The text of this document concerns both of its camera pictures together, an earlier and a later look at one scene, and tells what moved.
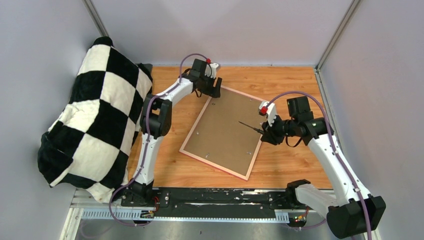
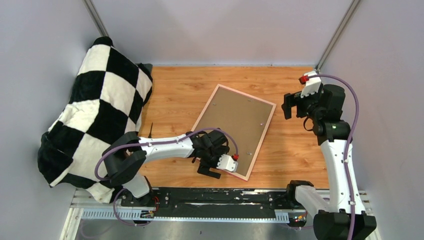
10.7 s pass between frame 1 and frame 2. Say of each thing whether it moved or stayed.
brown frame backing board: stayed
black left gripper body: moved
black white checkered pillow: stayed
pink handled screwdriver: moved
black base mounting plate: stayed
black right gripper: moved
